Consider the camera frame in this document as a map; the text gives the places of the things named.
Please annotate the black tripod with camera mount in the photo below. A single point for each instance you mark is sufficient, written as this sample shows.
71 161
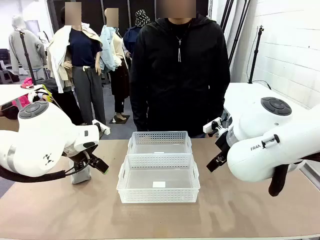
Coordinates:
255 57

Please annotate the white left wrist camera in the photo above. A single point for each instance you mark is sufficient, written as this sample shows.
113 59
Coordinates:
103 127

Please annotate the white basket label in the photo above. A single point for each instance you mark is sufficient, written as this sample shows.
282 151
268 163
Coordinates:
159 185
159 152

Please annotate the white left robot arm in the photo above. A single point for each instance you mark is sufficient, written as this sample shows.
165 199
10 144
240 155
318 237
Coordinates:
37 140

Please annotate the pink cloth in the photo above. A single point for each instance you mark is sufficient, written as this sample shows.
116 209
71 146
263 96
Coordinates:
27 83

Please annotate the person in black hoodie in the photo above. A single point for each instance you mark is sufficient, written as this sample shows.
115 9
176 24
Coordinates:
175 87

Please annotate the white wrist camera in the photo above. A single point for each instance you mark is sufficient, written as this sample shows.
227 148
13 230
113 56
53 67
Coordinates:
208 127
103 127

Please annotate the mannequin with bucket hat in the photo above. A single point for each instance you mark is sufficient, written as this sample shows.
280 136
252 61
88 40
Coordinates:
142 18

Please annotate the white perforated plastic basket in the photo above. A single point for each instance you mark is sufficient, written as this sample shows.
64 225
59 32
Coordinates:
160 195
160 137

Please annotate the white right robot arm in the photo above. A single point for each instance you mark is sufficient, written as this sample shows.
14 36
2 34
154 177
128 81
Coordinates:
262 160

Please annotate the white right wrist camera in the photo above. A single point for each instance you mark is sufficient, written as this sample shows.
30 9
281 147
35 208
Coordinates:
208 127

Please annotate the mannequin with light blue shirt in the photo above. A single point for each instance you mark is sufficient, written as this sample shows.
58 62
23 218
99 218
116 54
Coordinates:
120 75

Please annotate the black tripod pole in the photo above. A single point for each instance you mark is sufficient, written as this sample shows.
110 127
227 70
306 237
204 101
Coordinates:
26 57

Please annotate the grey CAMPUS pencil pouch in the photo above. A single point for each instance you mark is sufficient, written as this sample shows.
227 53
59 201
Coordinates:
81 178

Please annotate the black office chair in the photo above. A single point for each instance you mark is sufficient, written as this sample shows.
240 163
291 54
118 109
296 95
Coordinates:
4 56

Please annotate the large white table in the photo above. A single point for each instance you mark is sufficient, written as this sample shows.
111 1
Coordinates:
245 95

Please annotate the pink garment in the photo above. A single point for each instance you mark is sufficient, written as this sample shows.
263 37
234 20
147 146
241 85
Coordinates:
23 102

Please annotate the mannequin with grey hoodie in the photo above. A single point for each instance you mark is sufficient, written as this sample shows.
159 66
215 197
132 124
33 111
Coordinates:
32 47

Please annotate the green broom and dustpan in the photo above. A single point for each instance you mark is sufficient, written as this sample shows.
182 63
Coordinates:
47 92

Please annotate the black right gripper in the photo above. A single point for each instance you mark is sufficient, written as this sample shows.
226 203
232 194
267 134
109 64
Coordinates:
223 147

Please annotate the black mannequin base plate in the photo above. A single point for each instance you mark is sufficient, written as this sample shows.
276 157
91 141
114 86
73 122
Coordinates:
120 119

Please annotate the mannequin with navy shirt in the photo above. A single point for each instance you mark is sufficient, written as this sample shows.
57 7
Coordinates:
82 50

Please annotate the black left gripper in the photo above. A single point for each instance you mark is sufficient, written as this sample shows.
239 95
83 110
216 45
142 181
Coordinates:
80 154

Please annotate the black light stand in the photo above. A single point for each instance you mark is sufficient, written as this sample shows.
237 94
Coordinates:
226 12
238 27

